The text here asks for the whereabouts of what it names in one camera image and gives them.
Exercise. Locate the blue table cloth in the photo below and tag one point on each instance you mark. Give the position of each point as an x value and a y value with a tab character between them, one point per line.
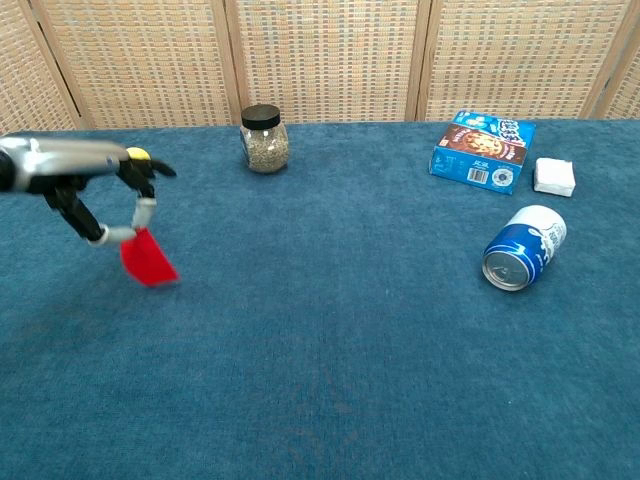
320	325

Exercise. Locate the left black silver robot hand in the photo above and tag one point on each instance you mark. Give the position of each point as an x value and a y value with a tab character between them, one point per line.
55	162

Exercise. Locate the woven screen panel wooden frame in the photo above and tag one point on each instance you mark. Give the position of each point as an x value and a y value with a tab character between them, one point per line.
515	55
145	60
30	65
325	55
627	75

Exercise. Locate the white tissue pack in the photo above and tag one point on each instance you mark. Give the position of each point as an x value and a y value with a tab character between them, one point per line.
555	176

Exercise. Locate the blue white drink can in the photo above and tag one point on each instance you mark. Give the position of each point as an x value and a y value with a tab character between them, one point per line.
525	247

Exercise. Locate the glass jar with black lid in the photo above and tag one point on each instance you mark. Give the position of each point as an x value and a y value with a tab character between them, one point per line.
264	145

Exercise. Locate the blue cookie box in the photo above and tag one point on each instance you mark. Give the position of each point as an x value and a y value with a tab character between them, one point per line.
480	155

